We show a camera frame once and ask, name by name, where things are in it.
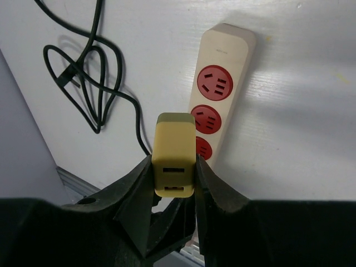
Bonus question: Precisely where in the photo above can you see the yellow usb charger plug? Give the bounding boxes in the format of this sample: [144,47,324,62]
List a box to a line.
[151,112,196,198]

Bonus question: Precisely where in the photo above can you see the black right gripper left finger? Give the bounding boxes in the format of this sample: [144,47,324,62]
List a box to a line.
[60,156,154,266]

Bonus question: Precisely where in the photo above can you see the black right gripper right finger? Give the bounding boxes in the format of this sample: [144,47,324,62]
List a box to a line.
[195,156,261,266]

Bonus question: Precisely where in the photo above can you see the aluminium rail frame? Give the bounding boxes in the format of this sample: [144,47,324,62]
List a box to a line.
[57,161,196,266]

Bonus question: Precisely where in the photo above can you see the black power cord with plug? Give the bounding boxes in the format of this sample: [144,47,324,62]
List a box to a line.
[33,0,153,155]

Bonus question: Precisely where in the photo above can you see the beige power strip red sockets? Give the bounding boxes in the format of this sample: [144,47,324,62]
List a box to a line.
[189,23,256,167]

